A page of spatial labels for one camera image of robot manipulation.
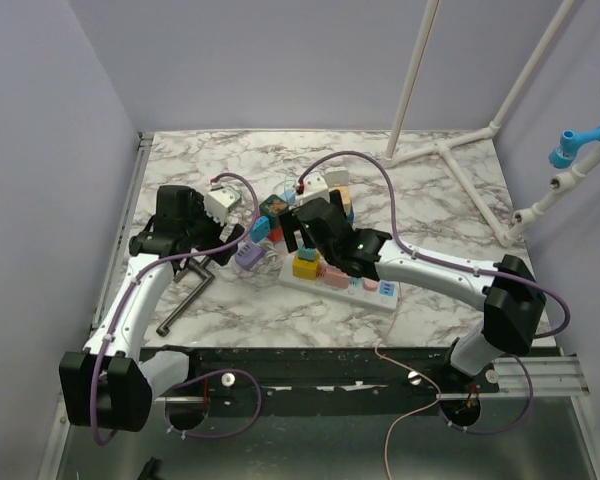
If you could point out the white pvc pipe frame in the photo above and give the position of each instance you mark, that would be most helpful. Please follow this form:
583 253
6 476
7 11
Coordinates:
470 77

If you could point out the red cube socket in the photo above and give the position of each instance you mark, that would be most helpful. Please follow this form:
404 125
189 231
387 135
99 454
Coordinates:
276 233

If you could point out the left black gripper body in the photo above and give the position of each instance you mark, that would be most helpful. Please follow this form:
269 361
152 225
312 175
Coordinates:
204 230

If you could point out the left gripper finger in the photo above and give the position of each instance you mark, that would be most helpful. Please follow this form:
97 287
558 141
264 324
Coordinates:
230 232
222 258

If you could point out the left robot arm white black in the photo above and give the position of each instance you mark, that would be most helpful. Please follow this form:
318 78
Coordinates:
107 384

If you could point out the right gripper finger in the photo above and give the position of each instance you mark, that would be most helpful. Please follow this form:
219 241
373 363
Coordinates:
307 241
290 226

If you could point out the dark green cube socket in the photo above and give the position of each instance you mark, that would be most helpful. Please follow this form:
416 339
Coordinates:
273 207

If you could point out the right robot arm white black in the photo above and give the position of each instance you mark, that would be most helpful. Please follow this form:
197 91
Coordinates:
504 291

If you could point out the white power strip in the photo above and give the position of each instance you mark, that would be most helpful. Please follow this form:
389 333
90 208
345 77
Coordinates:
385 298

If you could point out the blue pipe fitting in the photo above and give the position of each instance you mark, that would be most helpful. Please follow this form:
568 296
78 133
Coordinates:
569 145

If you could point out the beige cube adapter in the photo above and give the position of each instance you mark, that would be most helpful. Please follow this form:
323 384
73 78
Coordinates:
345 198

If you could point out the aluminium extrusion rail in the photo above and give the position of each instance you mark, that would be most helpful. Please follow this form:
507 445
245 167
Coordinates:
550 377

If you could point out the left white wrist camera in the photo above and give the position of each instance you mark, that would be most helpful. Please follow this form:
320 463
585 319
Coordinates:
220 202

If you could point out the yellow cube socket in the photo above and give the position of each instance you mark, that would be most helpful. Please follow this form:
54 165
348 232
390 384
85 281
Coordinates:
307 269

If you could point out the pink round plug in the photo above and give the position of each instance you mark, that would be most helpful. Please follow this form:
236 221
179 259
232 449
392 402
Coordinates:
370 285

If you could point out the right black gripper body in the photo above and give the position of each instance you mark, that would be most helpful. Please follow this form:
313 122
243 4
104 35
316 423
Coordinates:
329 254

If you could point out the teal plug adapter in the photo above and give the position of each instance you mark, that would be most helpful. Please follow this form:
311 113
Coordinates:
309 254

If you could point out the pink cube socket adapter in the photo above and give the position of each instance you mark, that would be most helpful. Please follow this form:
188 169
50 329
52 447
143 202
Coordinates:
334 277

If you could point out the dark metal t-handle key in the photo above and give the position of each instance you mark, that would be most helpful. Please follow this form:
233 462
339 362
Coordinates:
206 278

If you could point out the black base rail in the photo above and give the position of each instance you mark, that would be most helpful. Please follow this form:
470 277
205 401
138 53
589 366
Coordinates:
308 382

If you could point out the purple usb power strip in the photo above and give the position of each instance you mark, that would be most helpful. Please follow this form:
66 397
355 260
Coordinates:
248 255

